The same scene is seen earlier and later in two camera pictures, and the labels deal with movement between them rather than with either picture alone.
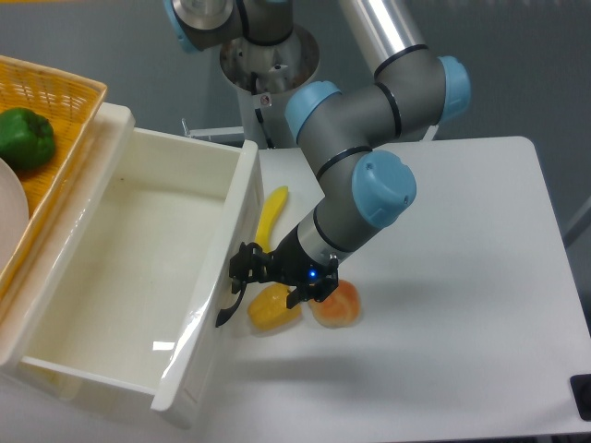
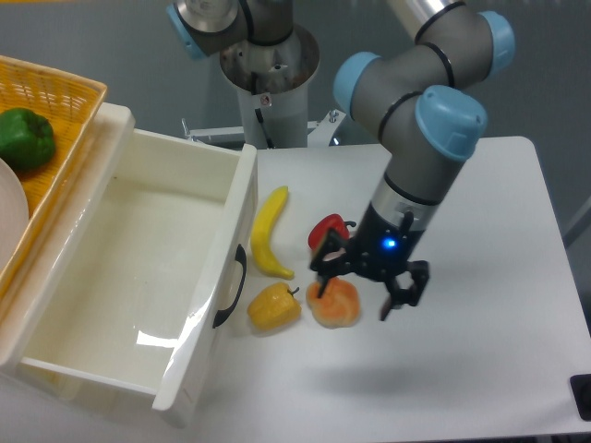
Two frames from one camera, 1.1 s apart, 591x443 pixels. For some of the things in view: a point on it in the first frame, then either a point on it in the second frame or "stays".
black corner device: x=581 y=388 stays
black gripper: x=291 y=264 → x=380 y=250
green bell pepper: x=27 y=138 stays
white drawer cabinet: x=26 y=381 stays
